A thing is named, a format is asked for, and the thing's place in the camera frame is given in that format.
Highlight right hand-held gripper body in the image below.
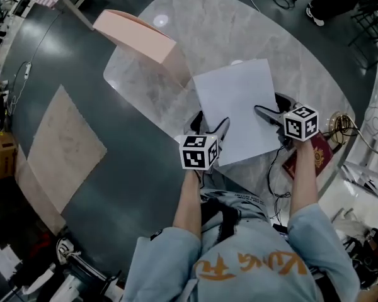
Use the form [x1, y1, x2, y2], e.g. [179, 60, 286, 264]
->
[272, 101, 319, 152]

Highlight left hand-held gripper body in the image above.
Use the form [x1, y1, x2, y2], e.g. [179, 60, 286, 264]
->
[178, 130, 229, 177]

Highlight white box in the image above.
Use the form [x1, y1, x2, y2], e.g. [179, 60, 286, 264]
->
[192, 58, 282, 167]

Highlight pink box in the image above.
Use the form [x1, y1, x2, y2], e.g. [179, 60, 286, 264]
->
[93, 9, 190, 89]

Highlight person's left forearm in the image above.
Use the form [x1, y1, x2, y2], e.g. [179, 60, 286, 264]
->
[172, 168, 204, 238]

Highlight person's right forearm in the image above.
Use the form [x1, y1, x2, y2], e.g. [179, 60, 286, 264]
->
[288, 140, 319, 229]

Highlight red hardcover book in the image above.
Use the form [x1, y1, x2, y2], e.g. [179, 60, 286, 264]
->
[282, 130, 334, 179]

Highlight person's light denim jeans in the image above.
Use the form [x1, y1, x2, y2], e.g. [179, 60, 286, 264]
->
[200, 168, 270, 229]

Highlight black metal stool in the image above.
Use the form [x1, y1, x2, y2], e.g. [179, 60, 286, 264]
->
[348, 1, 378, 72]

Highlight person's light blue shirt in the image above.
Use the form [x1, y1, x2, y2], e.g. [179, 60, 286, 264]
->
[121, 203, 362, 302]

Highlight beige floor mat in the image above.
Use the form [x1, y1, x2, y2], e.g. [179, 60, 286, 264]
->
[14, 84, 108, 235]

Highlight brown cardboard box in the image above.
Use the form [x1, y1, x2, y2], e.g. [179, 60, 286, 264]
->
[0, 133, 18, 182]

